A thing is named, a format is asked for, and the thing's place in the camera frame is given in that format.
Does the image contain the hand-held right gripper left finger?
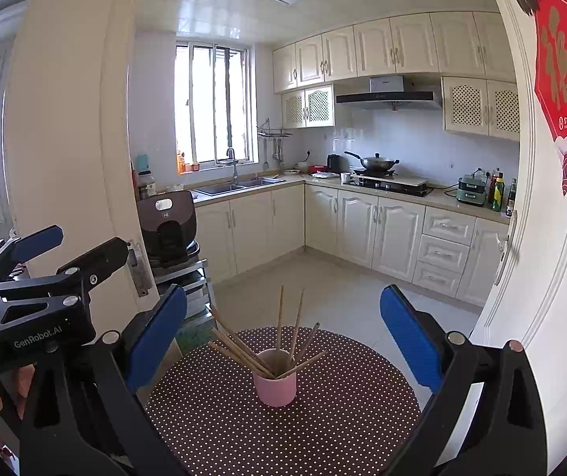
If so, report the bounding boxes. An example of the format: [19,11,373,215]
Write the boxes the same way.
[20,285,188,476]

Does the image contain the pile of wooden chopsticks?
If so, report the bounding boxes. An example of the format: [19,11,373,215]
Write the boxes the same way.
[207,285,329,380]

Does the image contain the door handle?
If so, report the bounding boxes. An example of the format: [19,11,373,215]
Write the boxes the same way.
[494,208,519,286]

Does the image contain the gas stove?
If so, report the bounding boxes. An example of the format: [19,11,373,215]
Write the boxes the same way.
[341,171,434,198]

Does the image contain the steel wok with lid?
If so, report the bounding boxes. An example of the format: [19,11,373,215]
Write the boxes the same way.
[344,151,400,172]

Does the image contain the black range hood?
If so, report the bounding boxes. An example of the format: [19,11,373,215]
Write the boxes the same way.
[335,74,443,111]

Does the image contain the chrome faucet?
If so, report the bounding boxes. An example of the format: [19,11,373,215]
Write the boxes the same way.
[218,148,239,184]

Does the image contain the cream lower cabinets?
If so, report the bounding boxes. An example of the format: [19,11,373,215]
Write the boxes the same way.
[192,178,510,308]

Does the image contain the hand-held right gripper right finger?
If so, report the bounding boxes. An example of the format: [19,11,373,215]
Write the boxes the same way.
[379,285,548,476]

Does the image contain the wall utensil rack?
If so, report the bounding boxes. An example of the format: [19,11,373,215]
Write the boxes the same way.
[256,119,293,169]

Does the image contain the wide cream lattice cabinet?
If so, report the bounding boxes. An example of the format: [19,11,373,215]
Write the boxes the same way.
[441,76,521,141]

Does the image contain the green toaster appliance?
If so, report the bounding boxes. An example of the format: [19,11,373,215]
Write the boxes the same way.
[457,173,487,206]

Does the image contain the metal door strike plate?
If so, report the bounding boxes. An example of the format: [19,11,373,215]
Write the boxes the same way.
[127,239,154,298]

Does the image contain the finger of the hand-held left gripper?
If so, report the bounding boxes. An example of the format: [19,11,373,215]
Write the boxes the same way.
[0,225,65,283]
[0,238,130,311]

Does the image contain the pink cup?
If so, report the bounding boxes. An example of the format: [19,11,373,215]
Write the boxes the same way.
[253,348,298,408]

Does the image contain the metal shelf rack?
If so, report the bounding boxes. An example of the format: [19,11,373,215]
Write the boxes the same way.
[147,255,215,323]

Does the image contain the white door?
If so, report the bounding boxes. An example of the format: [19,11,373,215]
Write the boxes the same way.
[469,0,567,457]

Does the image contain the row of condiment bottles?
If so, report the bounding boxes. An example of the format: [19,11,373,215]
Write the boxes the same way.
[484,169,518,218]

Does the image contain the kitchen window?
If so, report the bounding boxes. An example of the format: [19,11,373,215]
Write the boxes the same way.
[174,42,255,167]

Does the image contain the steel sink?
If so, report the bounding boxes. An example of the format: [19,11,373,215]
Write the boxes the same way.
[190,176,287,198]

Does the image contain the small cream lattice cabinet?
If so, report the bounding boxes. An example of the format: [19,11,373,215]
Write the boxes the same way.
[282,84,336,130]

